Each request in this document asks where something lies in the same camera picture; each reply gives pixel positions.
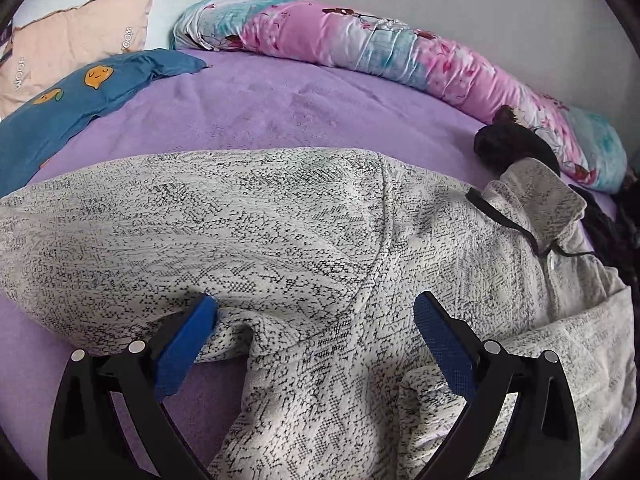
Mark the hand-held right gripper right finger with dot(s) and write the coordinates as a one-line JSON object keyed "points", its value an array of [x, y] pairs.
{"points": [[442, 345]]}

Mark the peach pillow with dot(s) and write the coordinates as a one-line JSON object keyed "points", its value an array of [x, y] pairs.
{"points": [[70, 35]]}

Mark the grey speckled hooded sweater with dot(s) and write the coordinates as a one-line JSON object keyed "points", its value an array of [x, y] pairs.
{"points": [[300, 240]]}

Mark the dark brown fluffy cloth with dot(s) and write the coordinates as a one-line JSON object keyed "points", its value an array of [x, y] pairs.
{"points": [[505, 147]]}

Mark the white pillow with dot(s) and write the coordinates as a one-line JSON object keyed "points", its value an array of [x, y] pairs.
{"points": [[175, 10]]}

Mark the blue pillow with orange print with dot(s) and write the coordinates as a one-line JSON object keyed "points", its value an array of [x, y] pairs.
{"points": [[75, 105]]}

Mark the purple bed sheet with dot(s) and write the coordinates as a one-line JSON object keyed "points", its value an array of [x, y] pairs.
{"points": [[300, 105]]}

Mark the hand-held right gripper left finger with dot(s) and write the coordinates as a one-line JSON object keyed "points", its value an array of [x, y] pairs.
{"points": [[187, 340]]}

